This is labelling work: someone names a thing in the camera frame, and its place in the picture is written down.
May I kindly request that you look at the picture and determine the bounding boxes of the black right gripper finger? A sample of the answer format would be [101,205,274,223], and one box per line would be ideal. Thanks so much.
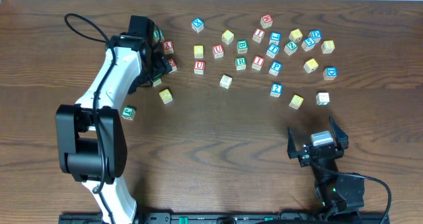
[287,128,297,159]
[328,116,349,149]

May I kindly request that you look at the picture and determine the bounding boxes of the red u block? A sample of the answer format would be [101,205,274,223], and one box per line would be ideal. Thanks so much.
[194,61,206,75]
[212,44,224,59]

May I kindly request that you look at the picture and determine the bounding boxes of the green R block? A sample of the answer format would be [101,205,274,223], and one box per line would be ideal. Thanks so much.
[235,57,247,71]

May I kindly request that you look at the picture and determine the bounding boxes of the green N block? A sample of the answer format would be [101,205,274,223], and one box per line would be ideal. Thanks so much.
[153,78,162,87]

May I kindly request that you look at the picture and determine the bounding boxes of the red E block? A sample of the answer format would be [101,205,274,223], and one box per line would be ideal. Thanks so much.
[168,58,177,72]

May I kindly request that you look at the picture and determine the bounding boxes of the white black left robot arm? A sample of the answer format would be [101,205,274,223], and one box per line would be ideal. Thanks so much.
[56,35,172,223]

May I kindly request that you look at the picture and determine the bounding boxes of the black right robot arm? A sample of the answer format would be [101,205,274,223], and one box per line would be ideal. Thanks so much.
[287,118,365,215]

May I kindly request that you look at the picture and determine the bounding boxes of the red Y block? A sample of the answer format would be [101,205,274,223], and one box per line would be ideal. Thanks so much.
[163,40,174,55]

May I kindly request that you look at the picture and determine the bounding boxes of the green F block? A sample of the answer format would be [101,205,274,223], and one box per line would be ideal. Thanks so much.
[153,29,165,42]

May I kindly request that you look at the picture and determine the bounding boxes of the yellow block left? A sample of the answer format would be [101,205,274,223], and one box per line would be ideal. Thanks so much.
[159,89,173,104]

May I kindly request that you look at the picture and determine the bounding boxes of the white green block right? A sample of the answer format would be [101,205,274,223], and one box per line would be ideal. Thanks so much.
[316,93,330,106]

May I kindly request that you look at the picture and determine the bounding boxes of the yellow O block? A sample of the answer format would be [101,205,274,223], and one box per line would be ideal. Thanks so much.
[194,45,204,59]

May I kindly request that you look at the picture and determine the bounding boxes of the yellow S block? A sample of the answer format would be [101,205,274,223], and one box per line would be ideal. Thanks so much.
[289,94,304,110]

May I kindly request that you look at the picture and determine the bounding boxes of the green J block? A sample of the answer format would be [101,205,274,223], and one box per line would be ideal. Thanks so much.
[121,106,136,120]

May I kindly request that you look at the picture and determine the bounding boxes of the blue X block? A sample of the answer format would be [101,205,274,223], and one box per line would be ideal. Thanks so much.
[192,18,204,33]

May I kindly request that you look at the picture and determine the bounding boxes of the blue 2 block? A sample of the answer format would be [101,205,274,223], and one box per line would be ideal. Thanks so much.
[270,83,283,97]

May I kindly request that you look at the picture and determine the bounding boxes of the blue D block lower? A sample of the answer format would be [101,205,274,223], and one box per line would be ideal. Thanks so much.
[323,67,338,80]

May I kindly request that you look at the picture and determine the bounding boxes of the blue d block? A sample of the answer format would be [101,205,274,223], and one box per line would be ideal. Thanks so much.
[323,67,338,80]
[308,30,322,44]

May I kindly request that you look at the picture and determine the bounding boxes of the plain white wooden block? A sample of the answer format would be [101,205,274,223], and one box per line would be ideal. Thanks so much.
[219,75,233,89]

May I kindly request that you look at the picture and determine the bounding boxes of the yellow block top middle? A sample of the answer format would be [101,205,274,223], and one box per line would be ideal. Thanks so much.
[222,30,235,45]

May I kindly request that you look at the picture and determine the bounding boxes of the blue P block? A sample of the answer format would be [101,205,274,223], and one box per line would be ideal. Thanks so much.
[269,61,283,76]

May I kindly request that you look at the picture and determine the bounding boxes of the green B block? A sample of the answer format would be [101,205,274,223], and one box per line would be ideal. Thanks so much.
[237,40,249,54]

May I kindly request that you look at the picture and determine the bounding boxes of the yellow 8 block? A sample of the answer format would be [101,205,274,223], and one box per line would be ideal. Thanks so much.
[321,40,335,54]

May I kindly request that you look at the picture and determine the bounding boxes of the red I block lower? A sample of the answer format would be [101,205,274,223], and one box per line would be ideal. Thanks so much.
[252,56,264,71]

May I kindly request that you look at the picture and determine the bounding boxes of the red i block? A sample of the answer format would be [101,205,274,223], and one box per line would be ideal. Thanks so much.
[252,28,265,43]
[252,56,264,71]

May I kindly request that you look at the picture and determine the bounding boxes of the blue S block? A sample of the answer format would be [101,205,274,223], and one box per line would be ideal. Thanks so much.
[301,37,316,52]

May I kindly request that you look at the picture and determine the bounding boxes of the blue T block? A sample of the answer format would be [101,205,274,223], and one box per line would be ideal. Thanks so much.
[266,44,280,59]

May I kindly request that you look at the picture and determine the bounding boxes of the green Z block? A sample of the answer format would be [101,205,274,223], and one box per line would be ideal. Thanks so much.
[284,41,298,56]

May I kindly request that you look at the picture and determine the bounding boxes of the blue D block upper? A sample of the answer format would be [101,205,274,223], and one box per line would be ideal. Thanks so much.
[308,30,322,44]

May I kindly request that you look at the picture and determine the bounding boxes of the red I block upper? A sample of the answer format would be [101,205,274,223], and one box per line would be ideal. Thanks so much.
[252,28,265,43]

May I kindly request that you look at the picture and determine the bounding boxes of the yellow block upper right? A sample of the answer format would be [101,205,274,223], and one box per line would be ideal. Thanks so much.
[289,28,303,43]

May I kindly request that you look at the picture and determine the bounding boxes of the blue L block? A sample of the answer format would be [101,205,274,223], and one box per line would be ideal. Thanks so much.
[269,32,282,45]

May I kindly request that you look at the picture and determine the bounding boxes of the red H block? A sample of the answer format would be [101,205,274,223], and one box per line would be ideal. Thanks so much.
[260,14,274,29]

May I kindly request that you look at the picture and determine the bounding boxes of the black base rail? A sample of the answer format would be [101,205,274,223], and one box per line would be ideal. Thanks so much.
[58,211,391,224]

